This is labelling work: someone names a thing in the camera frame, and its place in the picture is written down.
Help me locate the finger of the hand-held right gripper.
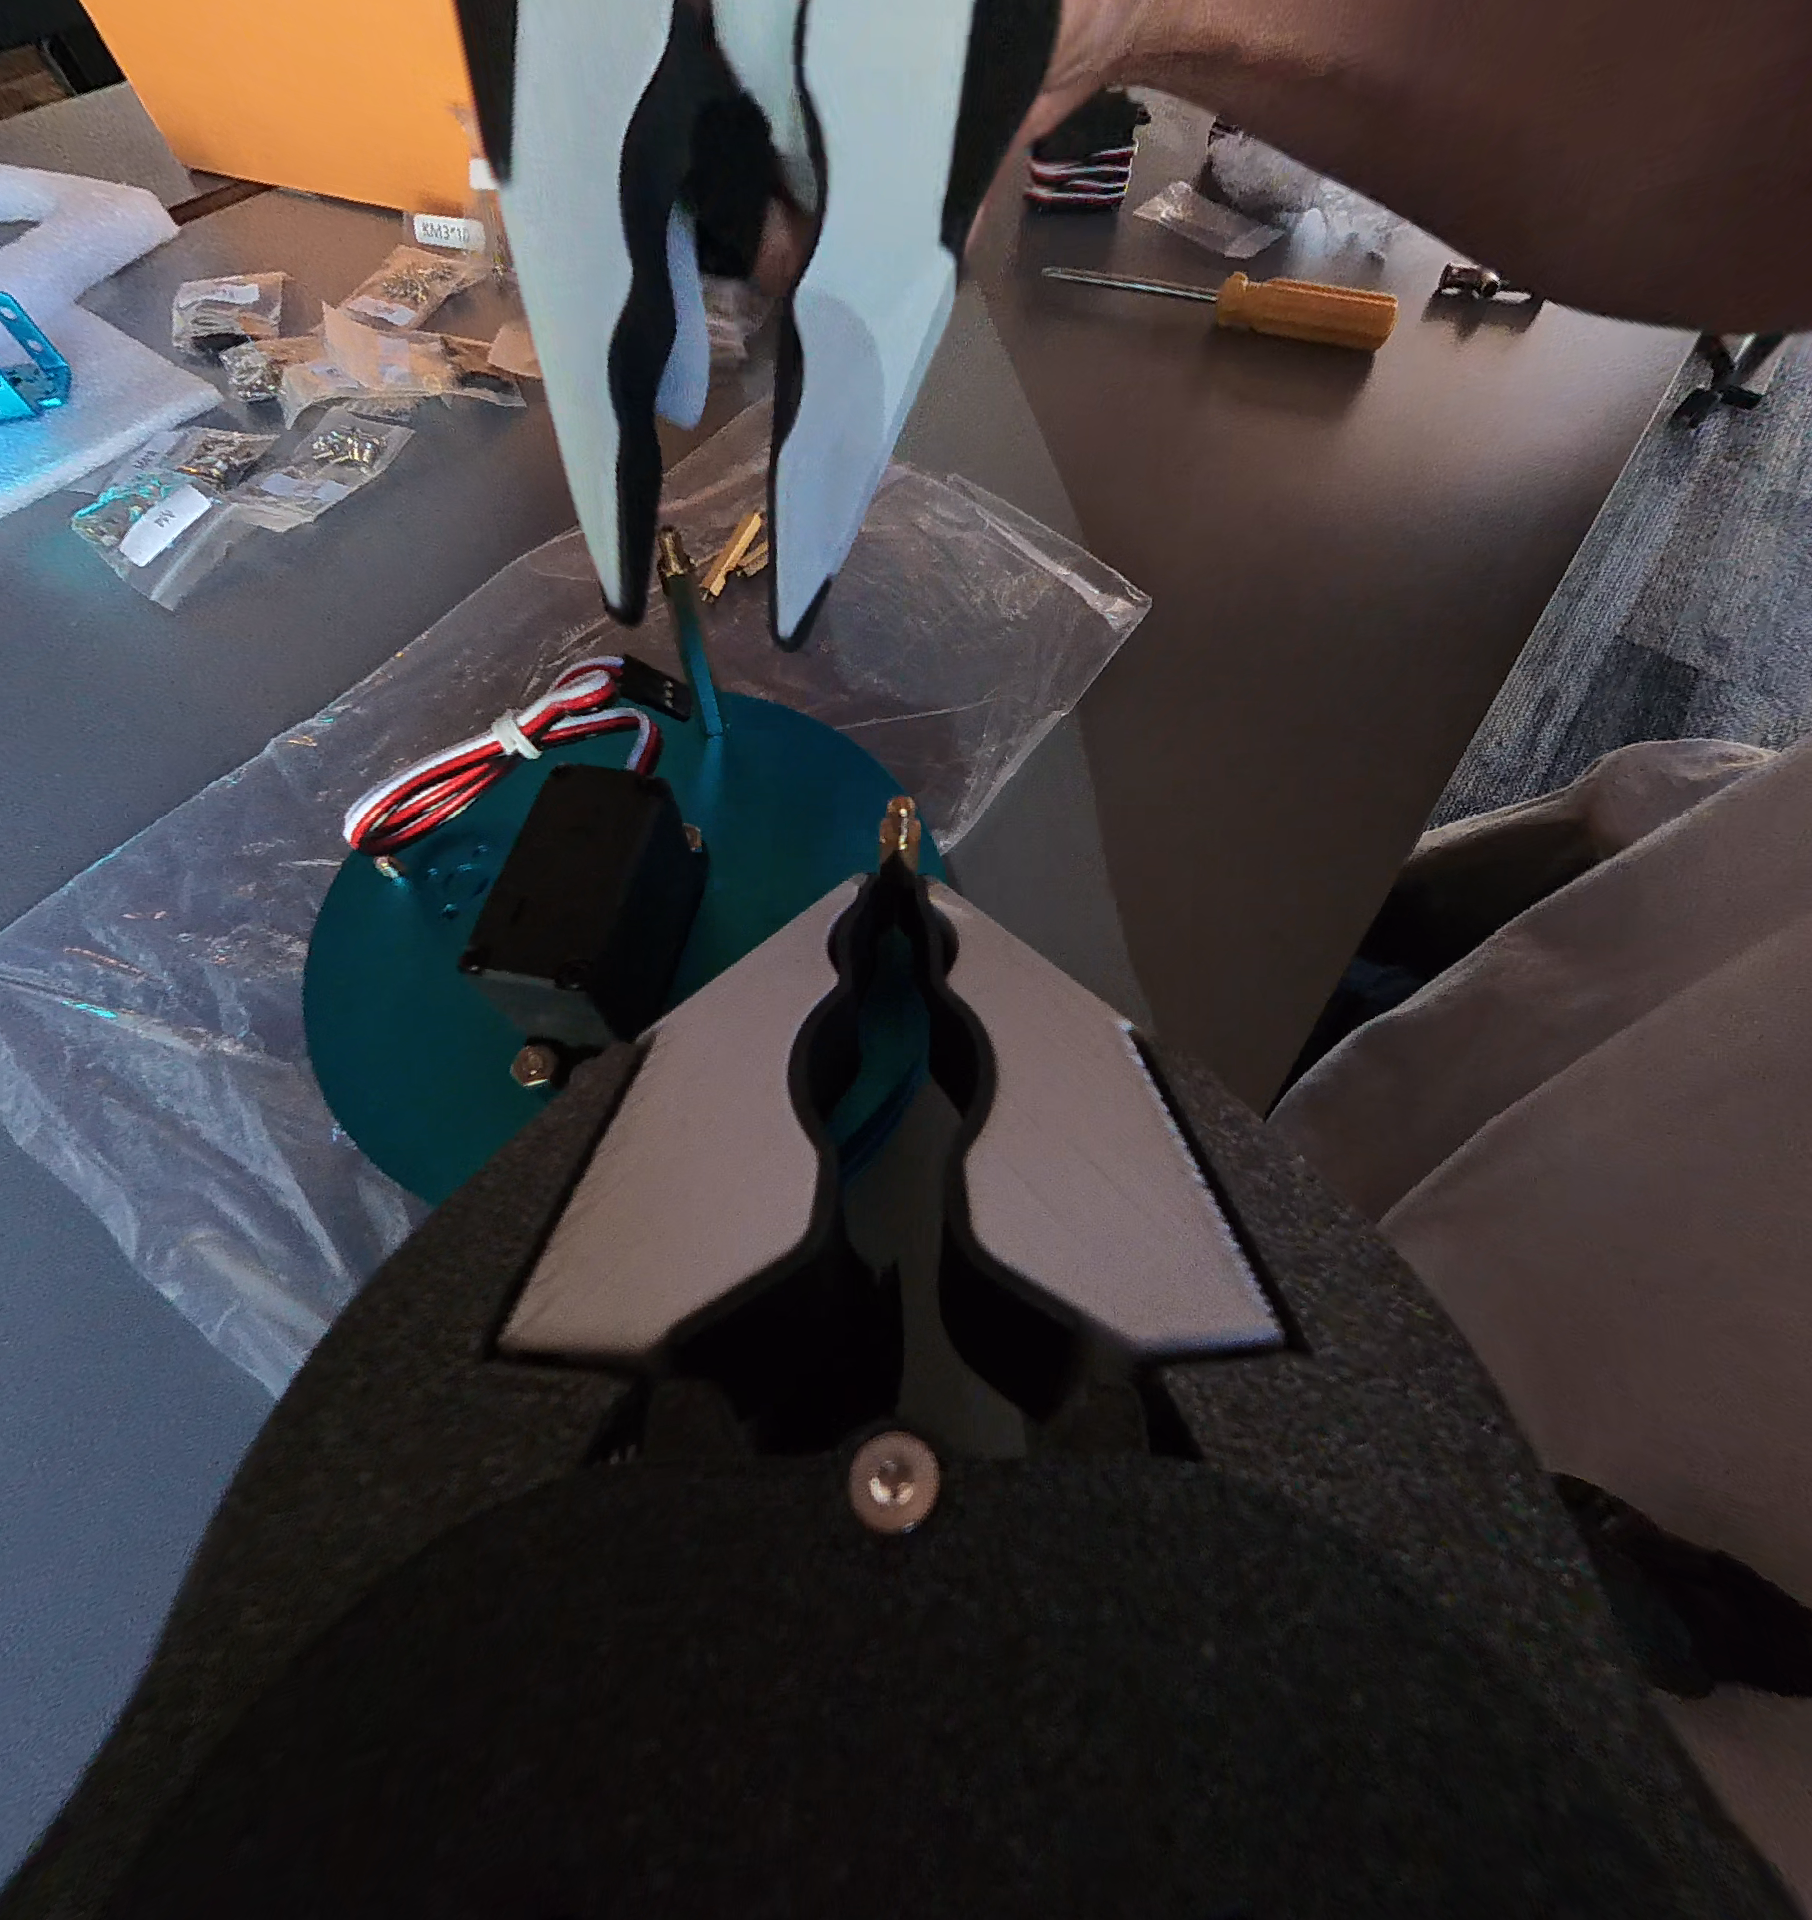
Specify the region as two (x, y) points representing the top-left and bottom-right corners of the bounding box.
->
(709, 0), (980, 649)
(455, 0), (688, 628)

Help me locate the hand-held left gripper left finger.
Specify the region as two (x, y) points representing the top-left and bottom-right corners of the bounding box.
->
(499, 878), (867, 1360)

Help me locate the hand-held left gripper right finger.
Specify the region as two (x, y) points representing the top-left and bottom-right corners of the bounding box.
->
(918, 878), (1290, 1363)

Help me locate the black servo motor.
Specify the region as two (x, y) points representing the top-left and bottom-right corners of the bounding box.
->
(460, 766), (709, 1043)

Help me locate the blue round turntable base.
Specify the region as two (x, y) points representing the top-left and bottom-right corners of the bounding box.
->
(302, 691), (951, 1209)

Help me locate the person's right forearm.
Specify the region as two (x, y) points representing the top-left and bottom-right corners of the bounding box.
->
(1146, 0), (1812, 337)

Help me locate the grey desk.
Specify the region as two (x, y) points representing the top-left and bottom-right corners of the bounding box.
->
(0, 90), (1710, 1920)

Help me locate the person's right hand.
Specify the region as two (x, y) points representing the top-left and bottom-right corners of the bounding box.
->
(1023, 0), (1299, 146)

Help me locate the pile of small screw bags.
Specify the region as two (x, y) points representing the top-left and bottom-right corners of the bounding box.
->
(74, 195), (788, 610)

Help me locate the black servo in clear bag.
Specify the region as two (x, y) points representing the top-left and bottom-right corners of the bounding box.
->
(1132, 120), (1410, 266)

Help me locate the orange cardboard box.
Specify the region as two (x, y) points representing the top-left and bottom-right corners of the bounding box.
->
(82, 0), (495, 220)

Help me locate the clear plastic bag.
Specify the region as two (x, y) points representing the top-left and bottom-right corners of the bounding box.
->
(0, 457), (1153, 1406)

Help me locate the white foam tray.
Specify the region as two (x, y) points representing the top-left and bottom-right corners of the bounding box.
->
(0, 302), (225, 550)

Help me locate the black servo with wrapped cable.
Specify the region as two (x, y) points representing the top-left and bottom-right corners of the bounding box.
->
(1025, 90), (1149, 215)

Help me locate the yellow handle screwdriver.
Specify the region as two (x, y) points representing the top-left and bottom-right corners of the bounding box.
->
(1041, 263), (1404, 355)

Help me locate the red white servo cable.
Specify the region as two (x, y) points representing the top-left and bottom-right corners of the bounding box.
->
(343, 651), (695, 858)

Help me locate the black lanyard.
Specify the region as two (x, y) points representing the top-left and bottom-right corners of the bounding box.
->
(1551, 1473), (1812, 1705)

